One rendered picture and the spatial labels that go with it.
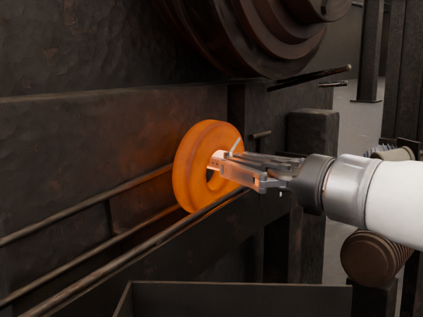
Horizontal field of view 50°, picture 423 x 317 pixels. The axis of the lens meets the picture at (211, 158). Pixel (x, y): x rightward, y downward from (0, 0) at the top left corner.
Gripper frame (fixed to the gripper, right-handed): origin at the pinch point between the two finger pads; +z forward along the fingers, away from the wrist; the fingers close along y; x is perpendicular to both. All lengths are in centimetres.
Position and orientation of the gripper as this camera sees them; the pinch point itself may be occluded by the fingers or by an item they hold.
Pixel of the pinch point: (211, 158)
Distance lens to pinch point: 71.9
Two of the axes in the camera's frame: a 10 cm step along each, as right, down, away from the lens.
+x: 0.4, -9.7, -2.5
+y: 6.0, -1.8, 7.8
